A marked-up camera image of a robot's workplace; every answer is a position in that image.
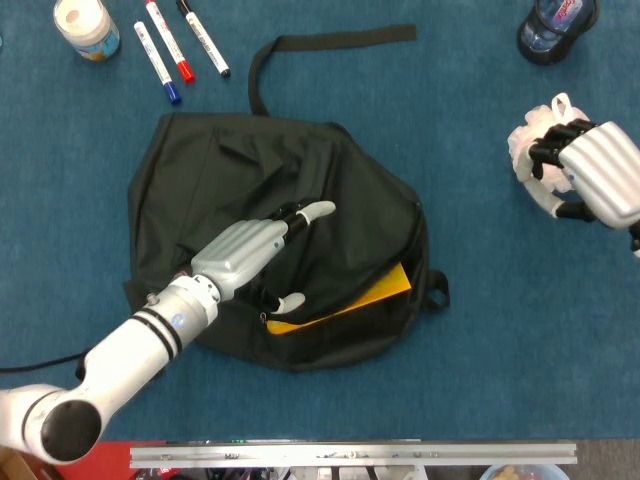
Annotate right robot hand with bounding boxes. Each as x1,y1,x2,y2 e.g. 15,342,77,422
524,119,640,230

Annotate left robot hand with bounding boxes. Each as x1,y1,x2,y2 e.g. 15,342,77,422
190,200,337,314

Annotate black fabric backpack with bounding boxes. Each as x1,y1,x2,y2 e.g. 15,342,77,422
74,23,451,374

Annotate white book yellow spine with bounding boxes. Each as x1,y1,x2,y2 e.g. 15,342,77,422
266,263,413,336

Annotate white mesh bath loofah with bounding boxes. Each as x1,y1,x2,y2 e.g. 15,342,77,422
507,92,591,194

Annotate clear plastic water bottle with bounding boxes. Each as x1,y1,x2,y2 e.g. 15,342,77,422
522,0,586,51

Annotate blue-capped whiteboard marker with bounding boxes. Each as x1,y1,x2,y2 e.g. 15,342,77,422
133,19,183,106

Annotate black-capped whiteboard marker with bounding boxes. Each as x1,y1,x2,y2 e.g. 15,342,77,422
175,0,232,79

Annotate red-capped whiteboard marker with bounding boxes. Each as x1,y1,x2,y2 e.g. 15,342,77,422
144,0,197,85

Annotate red box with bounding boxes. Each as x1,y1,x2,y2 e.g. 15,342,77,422
74,440,166,480

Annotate white jar cartoon label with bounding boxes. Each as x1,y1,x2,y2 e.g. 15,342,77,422
52,0,122,63

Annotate brown cardboard box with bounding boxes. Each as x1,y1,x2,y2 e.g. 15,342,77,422
0,447,36,480

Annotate light blue bowl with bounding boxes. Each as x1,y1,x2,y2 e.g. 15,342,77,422
478,463,571,480

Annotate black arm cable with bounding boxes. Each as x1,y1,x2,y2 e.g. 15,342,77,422
0,352,89,375

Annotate aluminium profile rail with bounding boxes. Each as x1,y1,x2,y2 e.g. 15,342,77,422
128,441,579,470

